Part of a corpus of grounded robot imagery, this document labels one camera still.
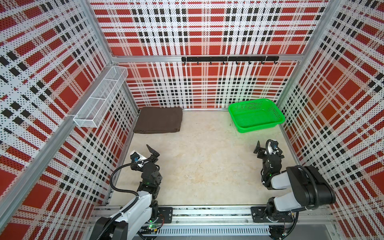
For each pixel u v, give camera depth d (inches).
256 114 46.9
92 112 36.0
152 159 28.9
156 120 45.0
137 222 21.0
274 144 29.0
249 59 34.8
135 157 25.6
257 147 32.3
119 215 17.9
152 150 29.9
